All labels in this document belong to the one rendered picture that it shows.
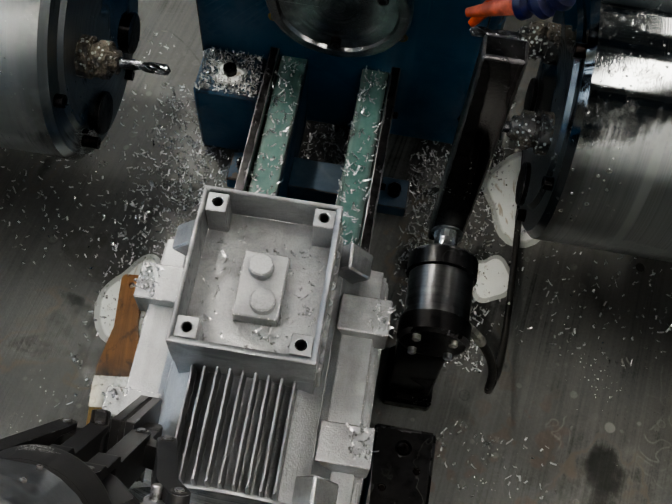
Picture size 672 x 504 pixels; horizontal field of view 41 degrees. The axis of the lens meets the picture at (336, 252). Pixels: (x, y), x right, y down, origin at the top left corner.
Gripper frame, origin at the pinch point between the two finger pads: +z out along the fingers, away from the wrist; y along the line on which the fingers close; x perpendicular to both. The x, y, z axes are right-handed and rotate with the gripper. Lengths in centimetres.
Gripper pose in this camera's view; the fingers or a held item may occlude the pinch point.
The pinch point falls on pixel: (134, 430)
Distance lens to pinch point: 60.7
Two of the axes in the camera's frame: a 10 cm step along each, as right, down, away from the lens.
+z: 0.5, -0.6, 10.0
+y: -9.8, -1.7, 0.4
